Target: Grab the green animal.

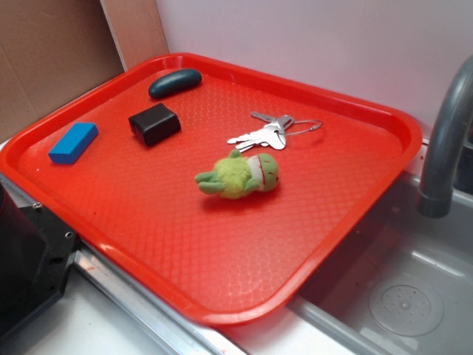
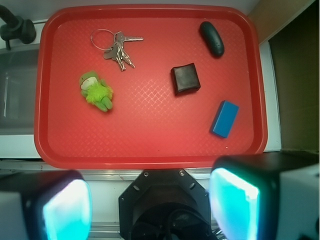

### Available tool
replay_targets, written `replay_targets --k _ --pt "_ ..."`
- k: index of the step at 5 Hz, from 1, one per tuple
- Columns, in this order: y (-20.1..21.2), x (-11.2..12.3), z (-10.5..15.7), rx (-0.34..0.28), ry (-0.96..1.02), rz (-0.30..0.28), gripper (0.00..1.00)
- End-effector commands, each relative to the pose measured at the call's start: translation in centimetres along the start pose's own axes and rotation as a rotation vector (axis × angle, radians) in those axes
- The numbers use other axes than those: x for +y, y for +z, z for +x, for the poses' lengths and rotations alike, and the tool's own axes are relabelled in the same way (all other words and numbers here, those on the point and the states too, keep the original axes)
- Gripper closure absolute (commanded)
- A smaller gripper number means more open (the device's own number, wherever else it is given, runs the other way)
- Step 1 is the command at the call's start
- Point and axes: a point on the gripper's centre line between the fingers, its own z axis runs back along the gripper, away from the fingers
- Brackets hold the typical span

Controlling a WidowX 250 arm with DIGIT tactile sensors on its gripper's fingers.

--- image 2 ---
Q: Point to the grey sink faucet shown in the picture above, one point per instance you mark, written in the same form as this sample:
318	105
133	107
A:
16	28

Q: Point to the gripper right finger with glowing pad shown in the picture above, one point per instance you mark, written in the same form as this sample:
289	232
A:
267	196

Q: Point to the grey sink basin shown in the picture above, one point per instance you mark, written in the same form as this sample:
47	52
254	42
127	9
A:
18	77

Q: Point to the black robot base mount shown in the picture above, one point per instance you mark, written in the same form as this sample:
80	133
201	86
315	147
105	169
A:
165	205

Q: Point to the silver key bunch with ring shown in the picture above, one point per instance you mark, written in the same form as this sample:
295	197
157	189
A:
116	51

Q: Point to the dark teal oval case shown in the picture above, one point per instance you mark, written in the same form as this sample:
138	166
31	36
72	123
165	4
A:
212	39

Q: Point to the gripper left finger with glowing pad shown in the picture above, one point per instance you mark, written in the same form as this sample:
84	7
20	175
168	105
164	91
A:
46	205

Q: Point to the black leather wallet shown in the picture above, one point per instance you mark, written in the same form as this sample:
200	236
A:
185	79

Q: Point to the blue rectangular block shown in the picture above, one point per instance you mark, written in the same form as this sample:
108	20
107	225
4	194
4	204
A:
224	119

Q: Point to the green plush animal toy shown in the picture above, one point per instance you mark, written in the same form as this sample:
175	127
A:
96	91

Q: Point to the red plastic tray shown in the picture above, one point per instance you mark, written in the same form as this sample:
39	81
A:
149	127

